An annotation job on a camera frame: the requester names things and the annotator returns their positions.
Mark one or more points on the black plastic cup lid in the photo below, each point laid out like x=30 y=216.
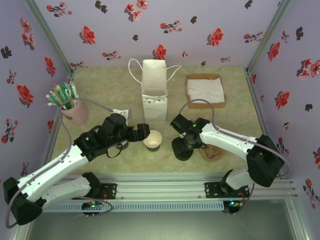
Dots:
x=183 y=156

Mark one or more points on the aluminium corner post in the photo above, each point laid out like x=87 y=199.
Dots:
x=50 y=37
x=268 y=37

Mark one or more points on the brown cardboard tray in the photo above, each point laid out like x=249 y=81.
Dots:
x=207 y=106

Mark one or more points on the small controller board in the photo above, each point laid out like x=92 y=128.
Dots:
x=232 y=205
x=92 y=206

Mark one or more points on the green white wrapped straw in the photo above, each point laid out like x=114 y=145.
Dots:
x=72 y=91
x=65 y=90
x=53 y=100
x=76 y=95
x=51 y=103

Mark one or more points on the white printed paper bag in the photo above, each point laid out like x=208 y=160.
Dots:
x=153 y=82

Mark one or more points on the pink holder cup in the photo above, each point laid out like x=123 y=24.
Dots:
x=78 y=115

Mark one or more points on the wooden stirrer stick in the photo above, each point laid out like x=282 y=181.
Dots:
x=58 y=91

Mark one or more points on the brown pulp cup carrier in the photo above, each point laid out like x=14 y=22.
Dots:
x=212 y=155

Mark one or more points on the grey metal panel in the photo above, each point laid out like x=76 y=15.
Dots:
x=160 y=225

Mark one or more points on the aluminium frame beam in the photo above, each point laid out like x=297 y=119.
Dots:
x=160 y=190

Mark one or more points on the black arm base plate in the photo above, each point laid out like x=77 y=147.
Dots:
x=112 y=188
x=211 y=190

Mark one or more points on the white napkin stack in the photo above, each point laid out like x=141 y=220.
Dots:
x=205 y=88

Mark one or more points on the aluminium side rail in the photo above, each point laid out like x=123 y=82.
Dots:
x=260 y=107
x=53 y=135

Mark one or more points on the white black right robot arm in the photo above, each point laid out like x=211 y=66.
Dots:
x=230 y=140

